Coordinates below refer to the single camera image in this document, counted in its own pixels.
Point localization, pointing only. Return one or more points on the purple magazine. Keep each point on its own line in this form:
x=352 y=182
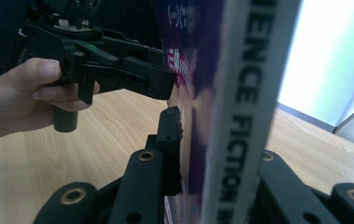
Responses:
x=227 y=93

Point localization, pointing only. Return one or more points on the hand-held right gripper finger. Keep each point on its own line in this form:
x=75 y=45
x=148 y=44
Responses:
x=171 y=149

